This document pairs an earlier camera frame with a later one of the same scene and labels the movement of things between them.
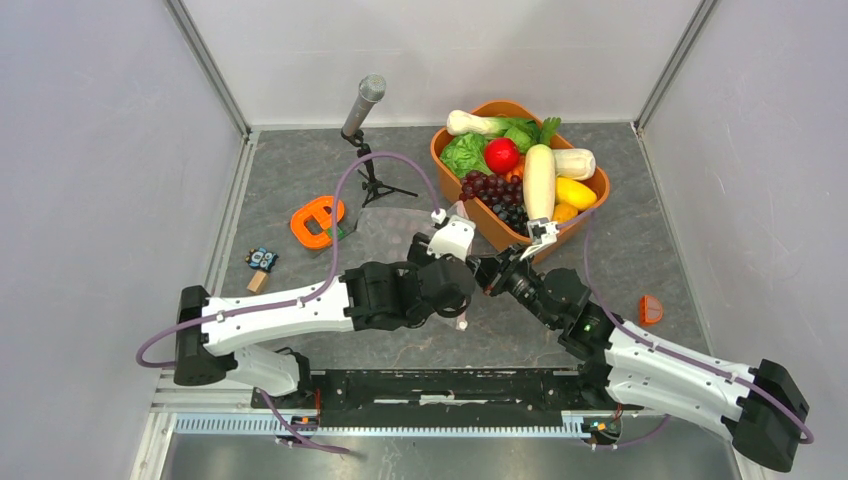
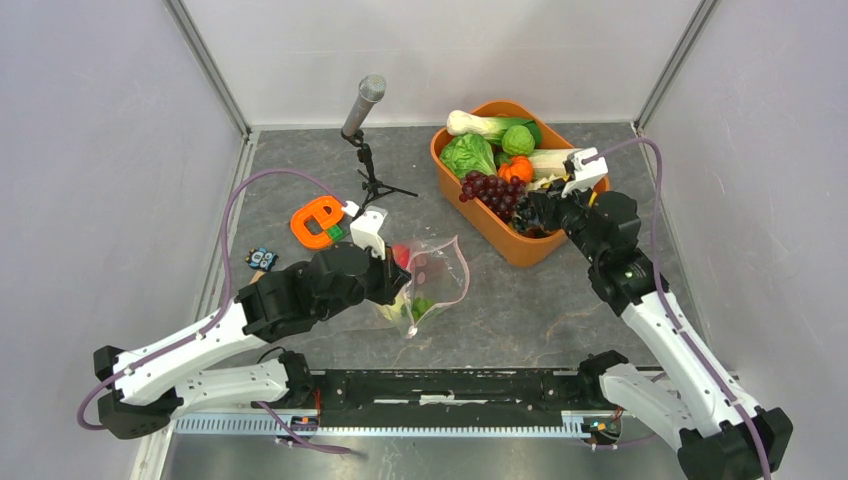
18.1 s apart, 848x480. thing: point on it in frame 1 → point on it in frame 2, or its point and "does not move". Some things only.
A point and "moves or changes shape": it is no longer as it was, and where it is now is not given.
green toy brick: [341, 232] does not move
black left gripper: [418, 253] → [392, 278]
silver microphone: [372, 88] does not move
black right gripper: [495, 270] → [550, 202]
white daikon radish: [539, 182] moves or changes shape
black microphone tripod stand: [374, 187] does not move
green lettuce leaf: [465, 153] does not move
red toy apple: [501, 155] → [401, 255]
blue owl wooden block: [263, 262] does not move
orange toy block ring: [309, 221] does not move
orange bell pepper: [517, 171] does not move
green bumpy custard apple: [521, 140] does not move
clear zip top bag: [385, 235] moves or changes shape
